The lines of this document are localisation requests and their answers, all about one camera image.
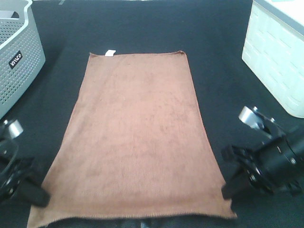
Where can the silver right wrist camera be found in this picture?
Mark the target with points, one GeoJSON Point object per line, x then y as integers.
{"type": "Point", "coordinates": [254, 119]}

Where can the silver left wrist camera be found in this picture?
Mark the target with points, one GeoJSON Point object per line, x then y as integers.
{"type": "Point", "coordinates": [12, 129]}

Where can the grey perforated laundry basket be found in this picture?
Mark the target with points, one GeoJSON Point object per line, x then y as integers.
{"type": "Point", "coordinates": [21, 52]}

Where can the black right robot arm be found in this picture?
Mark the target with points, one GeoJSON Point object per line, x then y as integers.
{"type": "Point", "coordinates": [295, 165]}

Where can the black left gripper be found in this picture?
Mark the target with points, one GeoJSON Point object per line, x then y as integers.
{"type": "Point", "coordinates": [14, 177]}

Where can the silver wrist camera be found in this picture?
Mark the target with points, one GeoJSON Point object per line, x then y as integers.
{"type": "Point", "coordinates": [12, 129]}
{"type": "Point", "coordinates": [254, 119]}

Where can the white plastic crate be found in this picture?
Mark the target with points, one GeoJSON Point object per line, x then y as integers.
{"type": "Point", "coordinates": [274, 50]}

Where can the brown towel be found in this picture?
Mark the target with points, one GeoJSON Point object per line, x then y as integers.
{"type": "Point", "coordinates": [135, 146]}

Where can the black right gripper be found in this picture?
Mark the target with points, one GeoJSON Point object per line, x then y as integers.
{"type": "Point", "coordinates": [260, 170]}

